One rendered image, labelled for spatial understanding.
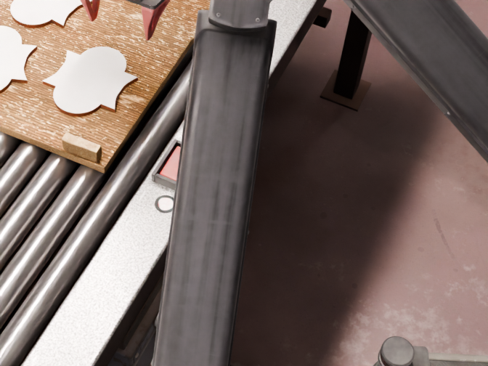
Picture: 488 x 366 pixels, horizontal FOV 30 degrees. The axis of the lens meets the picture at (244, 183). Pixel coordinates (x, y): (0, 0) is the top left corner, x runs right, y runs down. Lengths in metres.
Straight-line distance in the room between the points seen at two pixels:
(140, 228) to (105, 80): 0.26
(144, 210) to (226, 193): 0.69
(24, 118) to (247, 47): 0.81
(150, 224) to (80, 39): 0.37
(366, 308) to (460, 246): 0.33
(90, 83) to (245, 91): 0.82
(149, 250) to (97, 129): 0.22
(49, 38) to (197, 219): 0.92
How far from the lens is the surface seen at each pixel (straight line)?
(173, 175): 1.34
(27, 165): 1.39
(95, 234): 1.31
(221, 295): 0.65
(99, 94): 1.42
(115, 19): 1.55
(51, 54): 1.50
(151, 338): 1.36
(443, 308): 2.38
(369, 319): 2.31
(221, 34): 0.64
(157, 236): 1.30
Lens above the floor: 2.01
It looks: 54 degrees down
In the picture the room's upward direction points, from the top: 6 degrees clockwise
